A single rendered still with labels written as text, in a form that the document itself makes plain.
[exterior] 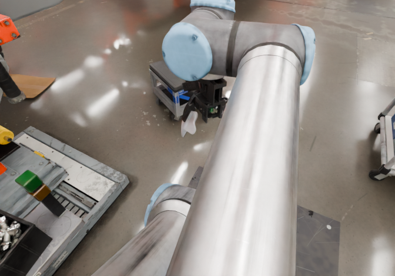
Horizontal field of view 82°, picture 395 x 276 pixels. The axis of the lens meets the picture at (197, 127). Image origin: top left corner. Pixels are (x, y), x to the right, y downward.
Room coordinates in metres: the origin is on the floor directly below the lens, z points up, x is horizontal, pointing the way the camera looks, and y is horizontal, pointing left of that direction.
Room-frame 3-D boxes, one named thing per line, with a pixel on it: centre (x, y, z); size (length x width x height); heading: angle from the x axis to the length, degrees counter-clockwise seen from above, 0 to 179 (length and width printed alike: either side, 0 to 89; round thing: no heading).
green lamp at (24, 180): (0.32, 0.45, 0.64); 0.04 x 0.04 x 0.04; 62
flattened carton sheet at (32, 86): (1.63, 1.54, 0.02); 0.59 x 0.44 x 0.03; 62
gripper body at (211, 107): (0.48, -0.03, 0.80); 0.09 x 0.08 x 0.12; 29
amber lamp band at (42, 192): (0.32, 0.45, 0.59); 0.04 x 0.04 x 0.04; 62
